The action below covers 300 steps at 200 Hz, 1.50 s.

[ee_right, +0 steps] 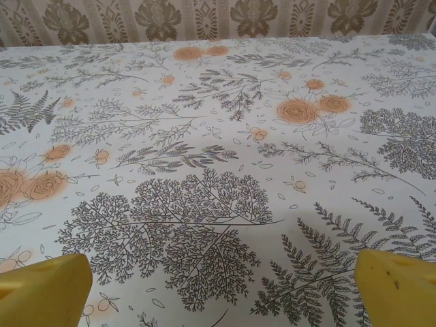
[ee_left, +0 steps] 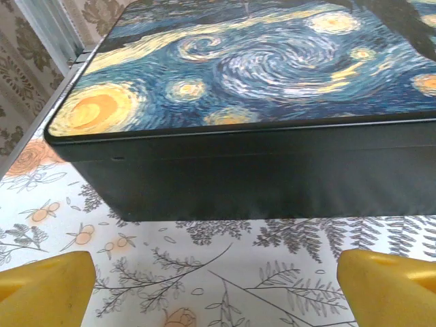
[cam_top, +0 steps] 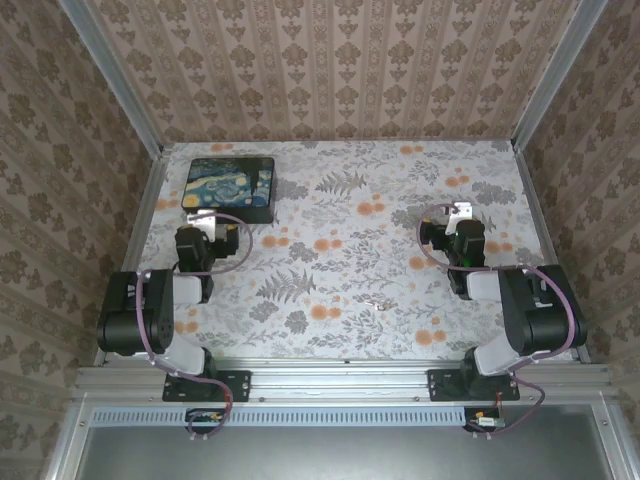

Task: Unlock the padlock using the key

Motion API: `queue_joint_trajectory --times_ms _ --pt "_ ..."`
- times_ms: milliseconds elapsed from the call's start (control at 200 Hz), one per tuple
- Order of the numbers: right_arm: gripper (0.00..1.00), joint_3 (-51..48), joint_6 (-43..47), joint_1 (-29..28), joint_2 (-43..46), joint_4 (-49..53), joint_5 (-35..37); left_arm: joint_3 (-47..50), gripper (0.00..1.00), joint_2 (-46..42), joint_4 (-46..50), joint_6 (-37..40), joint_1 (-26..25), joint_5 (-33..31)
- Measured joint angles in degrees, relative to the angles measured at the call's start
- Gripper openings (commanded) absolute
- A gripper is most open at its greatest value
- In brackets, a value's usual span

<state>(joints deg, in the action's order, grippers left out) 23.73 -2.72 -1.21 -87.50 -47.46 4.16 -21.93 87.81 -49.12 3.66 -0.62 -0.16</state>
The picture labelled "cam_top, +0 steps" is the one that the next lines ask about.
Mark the aluminium frame post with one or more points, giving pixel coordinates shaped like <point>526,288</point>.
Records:
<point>112,75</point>
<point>555,75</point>

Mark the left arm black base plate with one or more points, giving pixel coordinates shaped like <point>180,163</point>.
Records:
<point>240,385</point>

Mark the grey metal sheet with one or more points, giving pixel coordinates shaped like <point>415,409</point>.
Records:
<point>325,455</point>

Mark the aluminium mounting rail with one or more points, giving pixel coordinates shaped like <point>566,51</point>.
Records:
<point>340,380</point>

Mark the black box with painting lid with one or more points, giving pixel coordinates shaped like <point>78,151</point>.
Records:
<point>220,190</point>

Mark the small silver key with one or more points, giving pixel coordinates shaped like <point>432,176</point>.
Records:
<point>381,305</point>

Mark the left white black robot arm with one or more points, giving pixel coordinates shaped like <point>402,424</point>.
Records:
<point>150,320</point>

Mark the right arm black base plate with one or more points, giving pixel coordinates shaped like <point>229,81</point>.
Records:
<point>440,387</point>

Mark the small circuit board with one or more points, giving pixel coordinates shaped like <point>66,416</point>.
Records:
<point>487,421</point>
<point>205,419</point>

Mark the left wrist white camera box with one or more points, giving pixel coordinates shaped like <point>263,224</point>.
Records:
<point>202,222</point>

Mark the aluminium table side rail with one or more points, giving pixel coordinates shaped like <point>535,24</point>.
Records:
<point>152,200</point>
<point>534,200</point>

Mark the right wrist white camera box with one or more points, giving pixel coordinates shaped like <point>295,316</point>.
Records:
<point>462,210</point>

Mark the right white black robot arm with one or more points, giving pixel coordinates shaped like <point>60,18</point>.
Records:
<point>540,320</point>

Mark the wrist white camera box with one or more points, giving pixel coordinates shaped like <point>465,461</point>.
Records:
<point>462,210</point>
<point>202,222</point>

